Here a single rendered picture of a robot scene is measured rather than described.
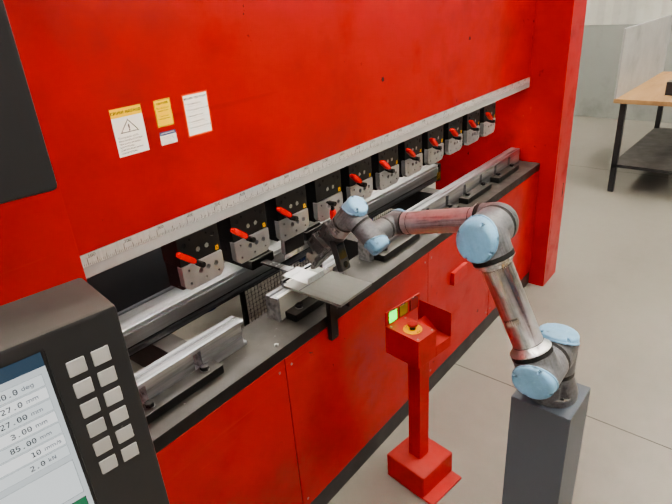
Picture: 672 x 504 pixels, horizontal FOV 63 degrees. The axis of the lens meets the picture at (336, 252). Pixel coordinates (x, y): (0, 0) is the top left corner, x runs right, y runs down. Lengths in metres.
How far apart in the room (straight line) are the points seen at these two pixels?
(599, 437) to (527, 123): 1.91
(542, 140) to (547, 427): 2.27
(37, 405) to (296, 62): 1.37
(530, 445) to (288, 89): 1.35
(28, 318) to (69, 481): 0.22
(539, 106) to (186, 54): 2.57
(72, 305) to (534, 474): 1.57
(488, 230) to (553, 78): 2.28
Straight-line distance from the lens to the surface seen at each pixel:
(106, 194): 1.45
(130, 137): 1.47
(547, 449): 1.89
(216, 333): 1.82
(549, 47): 3.64
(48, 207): 1.16
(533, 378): 1.60
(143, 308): 2.03
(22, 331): 0.73
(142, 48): 1.49
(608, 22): 9.19
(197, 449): 1.76
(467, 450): 2.74
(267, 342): 1.90
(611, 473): 2.79
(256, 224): 1.78
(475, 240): 1.47
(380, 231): 1.73
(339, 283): 1.95
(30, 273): 1.17
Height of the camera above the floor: 1.93
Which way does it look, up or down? 25 degrees down
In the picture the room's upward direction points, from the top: 4 degrees counter-clockwise
